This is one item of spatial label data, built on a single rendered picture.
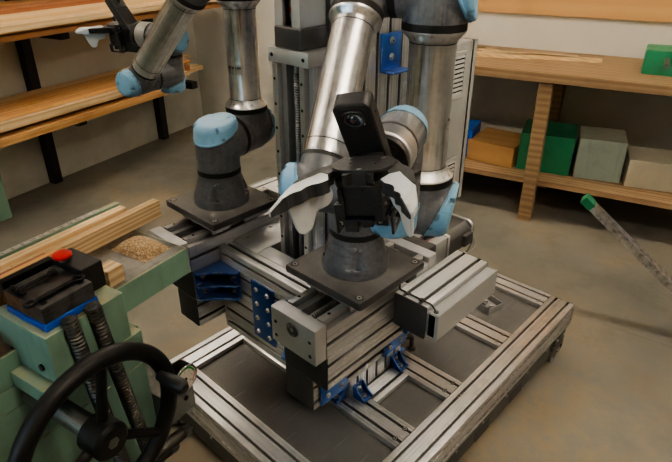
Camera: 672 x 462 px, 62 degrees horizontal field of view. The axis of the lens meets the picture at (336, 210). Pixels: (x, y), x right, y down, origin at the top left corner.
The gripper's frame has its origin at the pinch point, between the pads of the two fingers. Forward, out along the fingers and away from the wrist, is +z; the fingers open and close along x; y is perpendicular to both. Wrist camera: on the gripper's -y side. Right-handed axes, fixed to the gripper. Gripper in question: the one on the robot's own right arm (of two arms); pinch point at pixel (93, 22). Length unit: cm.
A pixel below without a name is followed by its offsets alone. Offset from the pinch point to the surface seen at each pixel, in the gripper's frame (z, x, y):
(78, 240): -61, -65, 21
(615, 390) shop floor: -167, 43, 131
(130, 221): -61, -53, 24
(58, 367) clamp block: -85, -89, 22
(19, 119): 129, 38, 68
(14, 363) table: -75, -90, 24
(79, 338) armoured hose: -86, -85, 18
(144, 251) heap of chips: -72, -59, 25
